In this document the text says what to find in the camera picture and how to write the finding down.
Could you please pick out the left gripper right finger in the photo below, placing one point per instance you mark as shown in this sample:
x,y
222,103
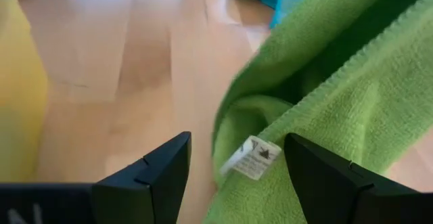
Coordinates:
x,y
321,183

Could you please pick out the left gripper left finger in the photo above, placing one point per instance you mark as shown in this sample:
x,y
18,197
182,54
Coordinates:
x,y
159,183

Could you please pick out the green microfiber towel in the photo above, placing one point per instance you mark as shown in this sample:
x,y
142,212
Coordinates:
x,y
355,99

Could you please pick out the yellow translucent plastic bin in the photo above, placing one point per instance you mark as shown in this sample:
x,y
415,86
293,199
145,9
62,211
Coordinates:
x,y
20,99

